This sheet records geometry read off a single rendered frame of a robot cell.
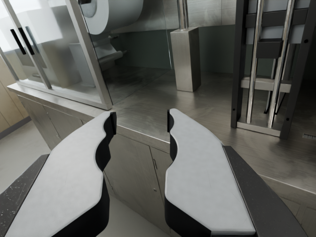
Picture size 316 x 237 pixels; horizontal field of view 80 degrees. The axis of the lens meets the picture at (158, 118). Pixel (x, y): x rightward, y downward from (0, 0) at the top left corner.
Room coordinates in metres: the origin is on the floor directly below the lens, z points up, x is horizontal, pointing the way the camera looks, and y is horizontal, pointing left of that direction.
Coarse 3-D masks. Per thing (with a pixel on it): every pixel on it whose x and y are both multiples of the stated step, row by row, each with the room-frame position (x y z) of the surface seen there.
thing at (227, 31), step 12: (168, 36) 1.21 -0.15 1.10; (204, 36) 1.05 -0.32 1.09; (216, 36) 1.00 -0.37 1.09; (228, 36) 0.96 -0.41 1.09; (204, 48) 1.05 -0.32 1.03; (216, 48) 1.00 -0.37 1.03; (228, 48) 0.96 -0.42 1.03; (252, 48) 0.89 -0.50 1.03; (312, 48) 0.73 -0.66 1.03; (204, 60) 1.05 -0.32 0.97; (216, 60) 1.00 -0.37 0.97; (228, 60) 0.96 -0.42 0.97; (264, 60) 0.85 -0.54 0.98; (312, 60) 0.73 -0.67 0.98; (228, 72) 0.96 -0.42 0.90; (264, 72) 0.84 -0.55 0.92; (312, 72) 0.72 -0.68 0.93
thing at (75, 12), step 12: (72, 0) 0.80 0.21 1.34; (72, 12) 0.80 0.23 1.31; (84, 24) 0.81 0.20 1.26; (24, 36) 1.15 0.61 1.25; (84, 36) 0.80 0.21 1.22; (84, 48) 0.80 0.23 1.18; (96, 60) 0.81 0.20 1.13; (12, 72) 1.59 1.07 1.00; (96, 72) 0.80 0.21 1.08; (24, 84) 1.47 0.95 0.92; (96, 84) 0.80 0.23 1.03; (72, 96) 0.99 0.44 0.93; (108, 96) 0.81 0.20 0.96; (108, 108) 0.80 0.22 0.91
